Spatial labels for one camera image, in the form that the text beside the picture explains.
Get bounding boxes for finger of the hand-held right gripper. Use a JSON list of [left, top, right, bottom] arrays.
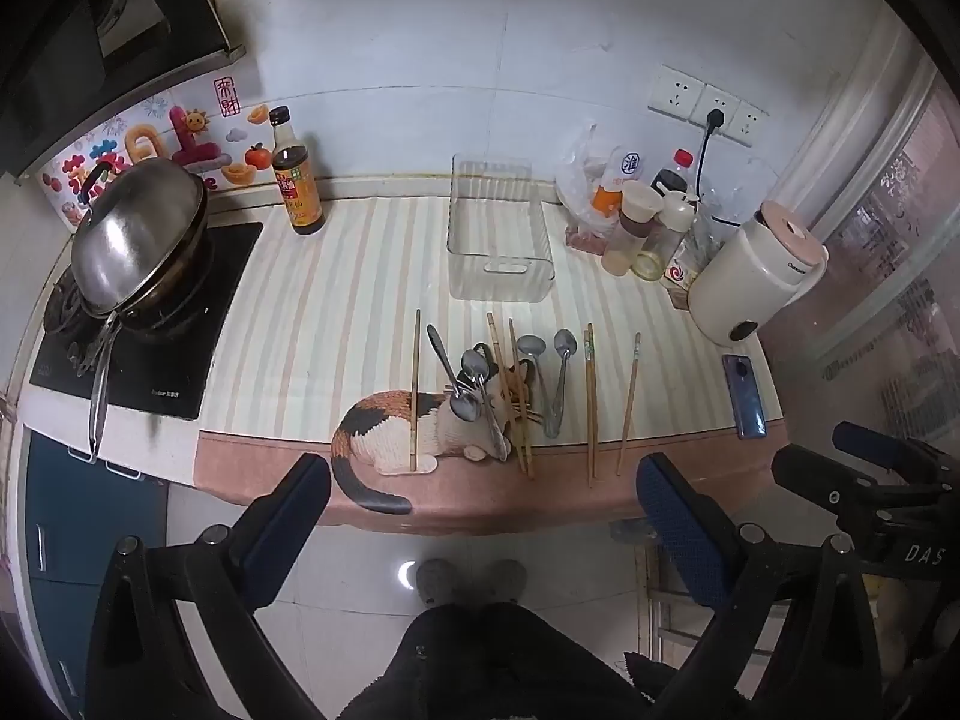
[[831, 421, 955, 477], [771, 445, 905, 537]]

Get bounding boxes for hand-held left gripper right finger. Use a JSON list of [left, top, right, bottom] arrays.
[[636, 453, 880, 720]]

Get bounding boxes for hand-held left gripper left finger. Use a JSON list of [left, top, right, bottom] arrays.
[[86, 452, 332, 720]]

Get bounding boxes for clear plastic storage container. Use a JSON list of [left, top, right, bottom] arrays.
[[448, 154, 556, 303]]

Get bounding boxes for blue smartphone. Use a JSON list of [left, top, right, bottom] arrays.
[[722, 354, 767, 441]]

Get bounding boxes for person's grey slipper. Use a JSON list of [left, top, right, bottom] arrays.
[[484, 559, 528, 605], [415, 559, 460, 608]]

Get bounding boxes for black induction cooktop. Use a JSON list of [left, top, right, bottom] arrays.
[[28, 221, 265, 421]]

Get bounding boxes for cream electric kettle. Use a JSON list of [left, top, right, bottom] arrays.
[[688, 200, 830, 346]]

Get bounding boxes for blue cabinet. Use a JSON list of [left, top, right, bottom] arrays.
[[15, 427, 170, 698]]

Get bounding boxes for striped mat with cat print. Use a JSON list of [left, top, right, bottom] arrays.
[[193, 191, 788, 533]]

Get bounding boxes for person's dark trousers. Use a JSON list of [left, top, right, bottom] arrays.
[[337, 600, 653, 720]]

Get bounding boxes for glass sliding door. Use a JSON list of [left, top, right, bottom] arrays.
[[757, 15, 960, 481]]

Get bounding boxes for glass oil dispenser white top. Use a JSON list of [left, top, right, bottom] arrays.
[[634, 191, 700, 282]]

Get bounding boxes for seasoning jar with cream lid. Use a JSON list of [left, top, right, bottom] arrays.
[[602, 180, 661, 276]]

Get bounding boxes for dark soy sauce bottle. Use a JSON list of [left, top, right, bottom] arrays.
[[268, 106, 325, 236]]

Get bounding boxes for steel wok lid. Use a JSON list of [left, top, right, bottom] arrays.
[[71, 157, 207, 316]]

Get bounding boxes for dark bottle with red cap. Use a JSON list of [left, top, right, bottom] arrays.
[[651, 150, 698, 200]]

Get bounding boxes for clear plastic bag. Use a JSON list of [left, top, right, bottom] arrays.
[[555, 124, 638, 235]]

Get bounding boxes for black range hood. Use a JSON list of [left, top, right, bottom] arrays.
[[0, 0, 247, 181]]

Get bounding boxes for steel wok with long handle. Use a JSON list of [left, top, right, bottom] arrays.
[[86, 191, 216, 460]]

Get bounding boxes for white wall socket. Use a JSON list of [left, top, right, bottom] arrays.
[[688, 82, 740, 136], [724, 101, 770, 147], [647, 64, 706, 121]]

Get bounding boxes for black plug with cable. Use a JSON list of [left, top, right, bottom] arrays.
[[694, 109, 760, 230]]

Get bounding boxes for colourful wall sticker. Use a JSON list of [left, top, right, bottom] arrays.
[[37, 75, 275, 222]]

